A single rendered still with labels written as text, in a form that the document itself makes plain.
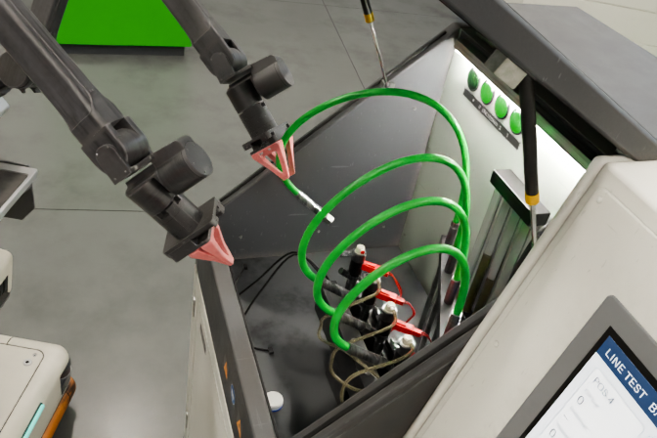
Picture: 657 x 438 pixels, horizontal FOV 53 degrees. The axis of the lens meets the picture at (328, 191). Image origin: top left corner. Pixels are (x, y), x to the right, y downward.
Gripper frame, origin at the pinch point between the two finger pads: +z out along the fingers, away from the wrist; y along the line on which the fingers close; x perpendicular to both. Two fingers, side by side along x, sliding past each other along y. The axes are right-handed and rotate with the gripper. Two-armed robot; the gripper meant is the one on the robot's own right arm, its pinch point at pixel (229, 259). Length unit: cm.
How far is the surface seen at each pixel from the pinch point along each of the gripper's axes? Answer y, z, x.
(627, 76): 69, 30, 26
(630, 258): 51, 14, -26
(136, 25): -120, 16, 334
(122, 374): -109, 61, 75
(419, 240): 12, 54, 47
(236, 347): -16.7, 20.3, 5.2
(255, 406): -13.9, 23.3, -7.8
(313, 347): -13.3, 40.9, 17.4
